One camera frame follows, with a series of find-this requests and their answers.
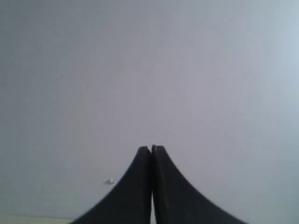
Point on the white wall plug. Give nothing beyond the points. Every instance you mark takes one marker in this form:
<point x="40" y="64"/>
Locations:
<point x="109" y="181"/>

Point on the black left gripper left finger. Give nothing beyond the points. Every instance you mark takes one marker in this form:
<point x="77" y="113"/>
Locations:
<point x="129" y="202"/>

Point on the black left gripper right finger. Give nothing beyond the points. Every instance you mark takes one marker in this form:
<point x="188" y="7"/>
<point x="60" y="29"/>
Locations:
<point x="176" y="201"/>

